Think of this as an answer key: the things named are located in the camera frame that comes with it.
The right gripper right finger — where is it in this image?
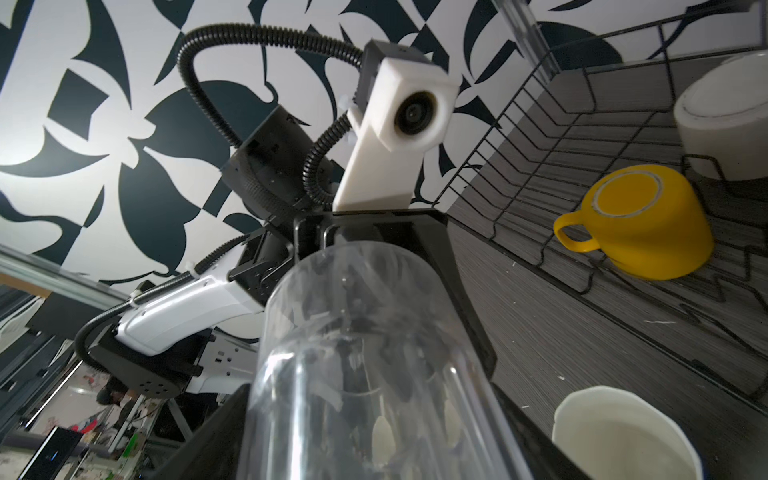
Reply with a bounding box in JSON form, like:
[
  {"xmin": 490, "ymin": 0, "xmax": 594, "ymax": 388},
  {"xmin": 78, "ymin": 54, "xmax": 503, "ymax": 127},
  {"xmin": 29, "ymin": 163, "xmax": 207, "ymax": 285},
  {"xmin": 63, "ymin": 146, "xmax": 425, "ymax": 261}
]
[{"xmin": 491, "ymin": 383, "xmax": 590, "ymax": 480}]

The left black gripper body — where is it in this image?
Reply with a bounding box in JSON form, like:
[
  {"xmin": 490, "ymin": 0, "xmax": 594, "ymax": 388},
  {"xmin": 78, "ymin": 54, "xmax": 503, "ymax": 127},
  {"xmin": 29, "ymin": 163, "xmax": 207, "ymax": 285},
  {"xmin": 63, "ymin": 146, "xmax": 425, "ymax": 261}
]
[{"xmin": 293, "ymin": 209, "xmax": 450, "ymax": 264}]

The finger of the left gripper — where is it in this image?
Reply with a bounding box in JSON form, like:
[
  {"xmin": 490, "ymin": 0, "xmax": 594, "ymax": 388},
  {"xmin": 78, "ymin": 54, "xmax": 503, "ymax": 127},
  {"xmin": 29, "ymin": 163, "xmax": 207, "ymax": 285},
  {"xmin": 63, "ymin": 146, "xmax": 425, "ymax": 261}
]
[{"xmin": 419, "ymin": 215, "xmax": 498, "ymax": 379}]

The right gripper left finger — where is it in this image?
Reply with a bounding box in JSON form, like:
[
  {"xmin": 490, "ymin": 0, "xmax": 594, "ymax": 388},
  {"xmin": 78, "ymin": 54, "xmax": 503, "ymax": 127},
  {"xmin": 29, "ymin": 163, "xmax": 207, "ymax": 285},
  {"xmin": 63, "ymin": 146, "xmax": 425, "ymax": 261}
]
[{"xmin": 152, "ymin": 384, "xmax": 250, "ymax": 480}]

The clear glass cup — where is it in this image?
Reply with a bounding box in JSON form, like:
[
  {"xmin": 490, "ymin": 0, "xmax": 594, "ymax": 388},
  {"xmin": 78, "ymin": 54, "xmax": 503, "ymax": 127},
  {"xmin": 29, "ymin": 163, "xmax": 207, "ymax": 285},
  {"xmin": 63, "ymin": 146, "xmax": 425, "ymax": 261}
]
[{"xmin": 238, "ymin": 241, "xmax": 532, "ymax": 479}]

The yellow mug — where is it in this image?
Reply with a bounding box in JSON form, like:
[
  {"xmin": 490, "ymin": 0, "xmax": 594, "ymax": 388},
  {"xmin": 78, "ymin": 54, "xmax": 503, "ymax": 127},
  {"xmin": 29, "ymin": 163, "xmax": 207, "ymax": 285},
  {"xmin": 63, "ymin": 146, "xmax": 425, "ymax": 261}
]
[{"xmin": 553, "ymin": 164, "xmax": 715, "ymax": 281}]

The white mug red inside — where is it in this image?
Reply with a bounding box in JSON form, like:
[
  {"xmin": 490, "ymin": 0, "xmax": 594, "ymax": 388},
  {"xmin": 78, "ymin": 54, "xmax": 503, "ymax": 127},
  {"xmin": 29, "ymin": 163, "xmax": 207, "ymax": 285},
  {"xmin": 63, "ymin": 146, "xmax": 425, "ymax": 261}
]
[{"xmin": 674, "ymin": 51, "xmax": 767, "ymax": 181}]

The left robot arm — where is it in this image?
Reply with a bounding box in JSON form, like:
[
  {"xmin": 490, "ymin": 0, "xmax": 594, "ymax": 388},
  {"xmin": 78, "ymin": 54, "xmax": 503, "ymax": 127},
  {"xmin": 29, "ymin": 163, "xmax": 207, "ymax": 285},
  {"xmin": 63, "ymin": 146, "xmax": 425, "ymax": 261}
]
[{"xmin": 74, "ymin": 23, "xmax": 497, "ymax": 399}]

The dark green mug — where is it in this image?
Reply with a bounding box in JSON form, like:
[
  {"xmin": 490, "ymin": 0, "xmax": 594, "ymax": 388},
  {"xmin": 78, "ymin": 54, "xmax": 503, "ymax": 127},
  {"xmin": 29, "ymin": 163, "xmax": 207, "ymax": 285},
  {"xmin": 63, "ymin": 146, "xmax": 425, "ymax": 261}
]
[{"xmin": 552, "ymin": 386, "xmax": 704, "ymax": 479}]

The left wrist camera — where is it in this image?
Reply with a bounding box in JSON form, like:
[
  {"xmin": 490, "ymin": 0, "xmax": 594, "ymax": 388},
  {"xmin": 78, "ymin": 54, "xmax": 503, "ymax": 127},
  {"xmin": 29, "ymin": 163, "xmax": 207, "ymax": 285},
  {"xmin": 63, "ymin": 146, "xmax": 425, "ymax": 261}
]
[{"xmin": 332, "ymin": 40, "xmax": 460, "ymax": 212}]

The black wire dish rack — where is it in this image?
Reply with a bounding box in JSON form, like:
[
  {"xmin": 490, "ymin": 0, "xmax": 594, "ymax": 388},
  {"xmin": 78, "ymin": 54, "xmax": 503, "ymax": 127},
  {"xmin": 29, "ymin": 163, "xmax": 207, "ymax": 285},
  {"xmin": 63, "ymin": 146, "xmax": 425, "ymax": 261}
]
[{"xmin": 437, "ymin": 1, "xmax": 767, "ymax": 413}]

